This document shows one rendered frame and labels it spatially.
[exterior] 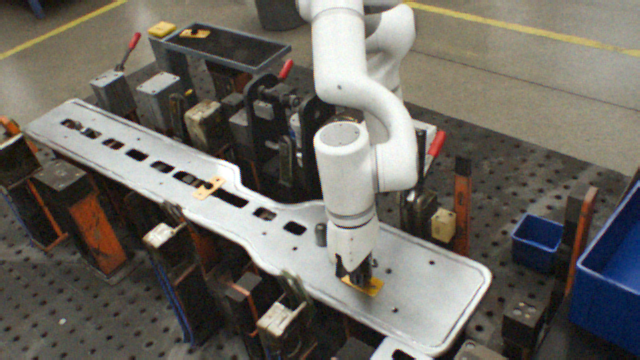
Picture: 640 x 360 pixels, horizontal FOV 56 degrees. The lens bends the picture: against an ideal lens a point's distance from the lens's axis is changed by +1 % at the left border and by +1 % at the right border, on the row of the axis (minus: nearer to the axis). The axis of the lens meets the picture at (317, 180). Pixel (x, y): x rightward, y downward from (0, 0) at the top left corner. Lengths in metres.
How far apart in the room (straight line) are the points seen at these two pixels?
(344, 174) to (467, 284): 0.36
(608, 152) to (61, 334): 2.45
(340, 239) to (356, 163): 0.16
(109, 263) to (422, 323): 0.95
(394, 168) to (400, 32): 0.73
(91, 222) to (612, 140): 2.42
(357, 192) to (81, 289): 1.03
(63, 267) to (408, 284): 1.07
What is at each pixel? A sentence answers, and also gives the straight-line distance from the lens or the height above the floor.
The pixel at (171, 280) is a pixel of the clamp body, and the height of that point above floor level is 0.94.
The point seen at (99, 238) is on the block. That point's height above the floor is 0.84.
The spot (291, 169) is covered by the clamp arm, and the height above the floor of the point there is 1.03.
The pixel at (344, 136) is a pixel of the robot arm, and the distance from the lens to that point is 0.89.
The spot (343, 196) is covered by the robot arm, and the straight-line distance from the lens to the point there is 0.92.
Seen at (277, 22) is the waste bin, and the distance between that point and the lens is 4.38.
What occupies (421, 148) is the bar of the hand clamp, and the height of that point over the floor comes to 1.19.
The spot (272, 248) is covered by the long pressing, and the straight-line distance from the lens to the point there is 1.22.
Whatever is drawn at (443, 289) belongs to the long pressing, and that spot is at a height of 1.00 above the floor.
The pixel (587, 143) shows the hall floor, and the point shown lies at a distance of 3.16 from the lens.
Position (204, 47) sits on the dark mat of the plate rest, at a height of 1.16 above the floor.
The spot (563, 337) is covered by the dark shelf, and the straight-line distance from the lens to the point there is 1.04.
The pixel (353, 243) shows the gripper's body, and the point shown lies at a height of 1.15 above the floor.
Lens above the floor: 1.87
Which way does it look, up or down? 40 degrees down
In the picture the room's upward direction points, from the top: 10 degrees counter-clockwise
